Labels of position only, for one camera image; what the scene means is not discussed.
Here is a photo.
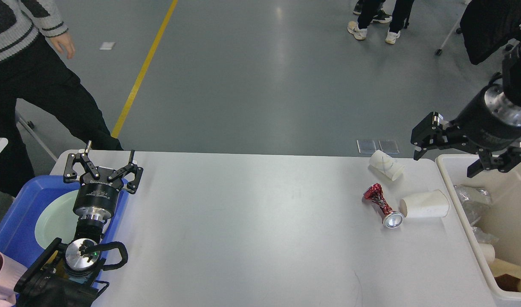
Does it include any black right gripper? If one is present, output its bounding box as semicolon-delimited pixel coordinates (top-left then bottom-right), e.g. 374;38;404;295
411;85;521;178

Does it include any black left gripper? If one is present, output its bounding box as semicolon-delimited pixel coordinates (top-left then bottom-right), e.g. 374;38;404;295
64;140;144;222

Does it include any green plate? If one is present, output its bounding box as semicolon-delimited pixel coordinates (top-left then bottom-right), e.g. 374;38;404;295
35;190;85;249

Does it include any white paper cup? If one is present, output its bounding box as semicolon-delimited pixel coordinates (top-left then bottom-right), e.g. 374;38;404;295
368;150;405;181
399;190;450;218

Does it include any white foam container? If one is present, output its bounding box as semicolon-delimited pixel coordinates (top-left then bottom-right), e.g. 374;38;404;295
479;243;496;264

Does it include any pink ribbed mug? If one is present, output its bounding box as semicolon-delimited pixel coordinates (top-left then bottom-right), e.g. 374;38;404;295
0;252;27;307

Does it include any brown paper bag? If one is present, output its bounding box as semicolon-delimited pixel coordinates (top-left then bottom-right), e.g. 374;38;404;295
489;258;521;292

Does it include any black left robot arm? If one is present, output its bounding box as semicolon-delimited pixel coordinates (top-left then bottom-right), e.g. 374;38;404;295
14;143;143;307

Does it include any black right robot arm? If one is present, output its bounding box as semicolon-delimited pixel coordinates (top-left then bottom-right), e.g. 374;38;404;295
411;42;521;177

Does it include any white plastic bin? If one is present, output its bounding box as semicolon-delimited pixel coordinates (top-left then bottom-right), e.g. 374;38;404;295
436;155;521;306

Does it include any right floor plate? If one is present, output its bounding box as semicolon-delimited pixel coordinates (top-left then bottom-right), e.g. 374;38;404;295
378;139;399;155

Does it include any floor plate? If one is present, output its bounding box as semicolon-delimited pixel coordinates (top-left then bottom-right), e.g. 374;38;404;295
356;139;377;155
378;139;399;155

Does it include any left floor plate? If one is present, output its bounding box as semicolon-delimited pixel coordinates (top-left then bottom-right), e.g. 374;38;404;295
356;139;377;155

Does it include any red snack wrapper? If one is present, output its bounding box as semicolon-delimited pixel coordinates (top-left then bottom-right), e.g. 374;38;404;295
363;183;405;229

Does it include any chair with black jacket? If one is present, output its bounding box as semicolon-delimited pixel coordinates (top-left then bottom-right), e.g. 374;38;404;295
459;0;521;65

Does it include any person with dark sneakers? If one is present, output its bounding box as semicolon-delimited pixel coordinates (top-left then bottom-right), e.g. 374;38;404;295
353;0;392;24

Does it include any person in black trousers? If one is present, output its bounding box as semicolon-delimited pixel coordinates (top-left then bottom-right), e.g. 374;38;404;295
347;0;414;44

